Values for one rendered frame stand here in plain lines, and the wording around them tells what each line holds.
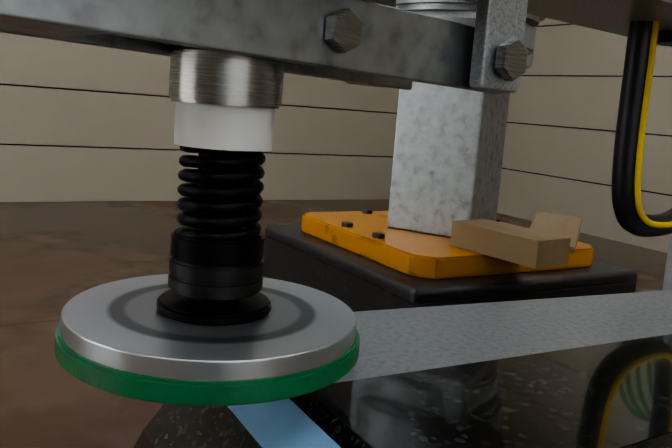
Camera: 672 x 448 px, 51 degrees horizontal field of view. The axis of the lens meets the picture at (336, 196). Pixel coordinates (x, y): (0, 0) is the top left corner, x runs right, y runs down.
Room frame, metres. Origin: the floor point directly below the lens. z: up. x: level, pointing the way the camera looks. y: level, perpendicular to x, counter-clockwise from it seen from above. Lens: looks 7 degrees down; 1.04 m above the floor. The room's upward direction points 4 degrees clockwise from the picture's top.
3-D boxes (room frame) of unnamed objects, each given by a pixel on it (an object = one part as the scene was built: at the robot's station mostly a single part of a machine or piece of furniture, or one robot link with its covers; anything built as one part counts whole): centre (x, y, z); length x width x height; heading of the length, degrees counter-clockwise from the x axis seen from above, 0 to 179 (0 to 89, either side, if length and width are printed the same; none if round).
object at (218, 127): (0.50, 0.08, 1.02); 0.07 x 0.07 x 0.04
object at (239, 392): (0.50, 0.08, 0.87); 0.22 x 0.22 x 0.04
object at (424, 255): (1.54, -0.24, 0.76); 0.49 x 0.49 x 0.05; 32
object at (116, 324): (0.50, 0.08, 0.87); 0.21 x 0.21 x 0.01
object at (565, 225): (1.49, -0.48, 0.80); 0.20 x 0.10 x 0.05; 159
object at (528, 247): (1.30, -0.33, 0.81); 0.20 x 0.10 x 0.05; 40
